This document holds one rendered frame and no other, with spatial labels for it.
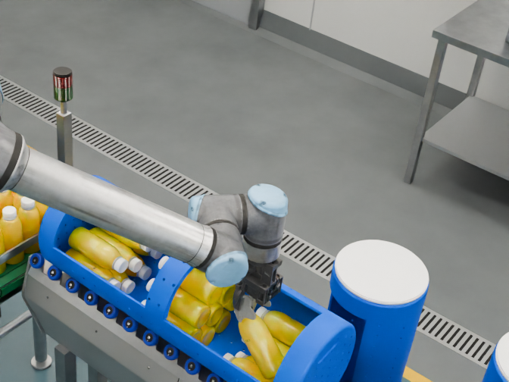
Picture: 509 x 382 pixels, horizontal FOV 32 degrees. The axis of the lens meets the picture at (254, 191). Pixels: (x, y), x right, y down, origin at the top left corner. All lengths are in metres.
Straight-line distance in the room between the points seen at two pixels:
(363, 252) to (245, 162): 2.20
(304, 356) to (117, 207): 0.65
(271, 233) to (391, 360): 0.88
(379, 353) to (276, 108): 2.86
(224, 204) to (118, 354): 0.77
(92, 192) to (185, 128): 3.39
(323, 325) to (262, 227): 0.33
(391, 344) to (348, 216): 1.94
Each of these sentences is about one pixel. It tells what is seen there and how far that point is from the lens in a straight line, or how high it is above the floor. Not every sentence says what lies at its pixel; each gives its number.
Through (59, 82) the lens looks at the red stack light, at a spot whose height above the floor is 1.23.
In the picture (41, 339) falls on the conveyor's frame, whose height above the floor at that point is 0.15.
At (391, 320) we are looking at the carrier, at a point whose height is 0.97.
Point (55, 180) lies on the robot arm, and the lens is 1.65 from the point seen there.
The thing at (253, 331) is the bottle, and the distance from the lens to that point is 2.17.
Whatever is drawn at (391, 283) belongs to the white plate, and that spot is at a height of 1.04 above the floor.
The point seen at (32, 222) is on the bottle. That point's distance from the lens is 2.72.
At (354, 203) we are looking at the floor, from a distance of 4.63.
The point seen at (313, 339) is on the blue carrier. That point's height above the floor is 1.23.
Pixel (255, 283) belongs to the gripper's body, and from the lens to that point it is 2.06.
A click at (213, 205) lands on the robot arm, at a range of 1.91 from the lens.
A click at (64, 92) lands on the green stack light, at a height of 1.20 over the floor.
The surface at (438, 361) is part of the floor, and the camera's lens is 3.91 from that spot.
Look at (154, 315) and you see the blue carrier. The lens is 2.31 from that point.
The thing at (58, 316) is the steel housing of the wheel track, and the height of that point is 0.85.
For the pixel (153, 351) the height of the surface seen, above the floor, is 0.93.
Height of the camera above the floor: 2.73
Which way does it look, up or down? 36 degrees down
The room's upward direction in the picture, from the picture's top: 7 degrees clockwise
